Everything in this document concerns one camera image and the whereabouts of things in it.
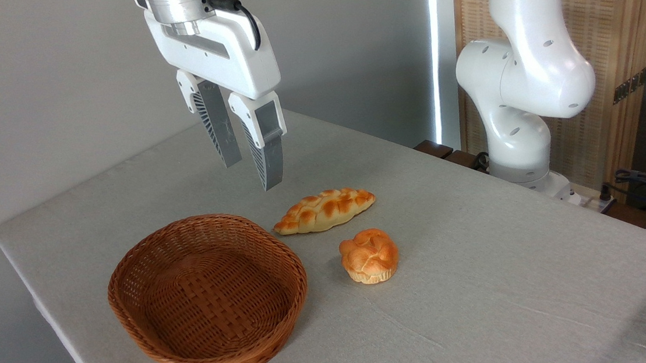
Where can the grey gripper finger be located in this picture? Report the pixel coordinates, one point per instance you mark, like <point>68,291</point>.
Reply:
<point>266,151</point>
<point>219,126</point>

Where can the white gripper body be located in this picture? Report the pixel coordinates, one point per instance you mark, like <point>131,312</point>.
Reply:
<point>218,53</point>

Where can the long braided bread loaf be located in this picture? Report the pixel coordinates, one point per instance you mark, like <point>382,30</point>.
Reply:
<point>325,210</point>

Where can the round knotted bread bun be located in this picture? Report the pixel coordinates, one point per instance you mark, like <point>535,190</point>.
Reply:
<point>369,256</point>

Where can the brown woven wicker basket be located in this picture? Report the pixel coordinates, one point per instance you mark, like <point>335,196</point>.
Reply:
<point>211,308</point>

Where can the dark brown wooden block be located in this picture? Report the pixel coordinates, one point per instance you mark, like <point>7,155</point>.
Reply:
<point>461,159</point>
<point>433,148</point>

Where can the light grey tablecloth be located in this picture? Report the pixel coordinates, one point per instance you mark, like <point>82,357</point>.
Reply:
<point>484,284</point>

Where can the white power strip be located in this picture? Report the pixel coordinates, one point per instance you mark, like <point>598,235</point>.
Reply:
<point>594,201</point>

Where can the metal screen hinge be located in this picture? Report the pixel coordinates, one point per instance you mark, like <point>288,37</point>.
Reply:
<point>630,85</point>

